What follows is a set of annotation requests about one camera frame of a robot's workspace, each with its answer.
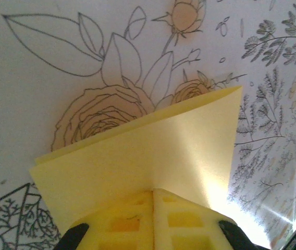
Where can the floral patterned table cover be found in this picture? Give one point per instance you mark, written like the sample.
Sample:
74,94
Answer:
46,91

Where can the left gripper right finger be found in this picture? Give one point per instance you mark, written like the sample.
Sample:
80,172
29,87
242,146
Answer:
187,229

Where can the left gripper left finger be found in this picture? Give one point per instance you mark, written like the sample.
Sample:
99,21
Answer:
122,229

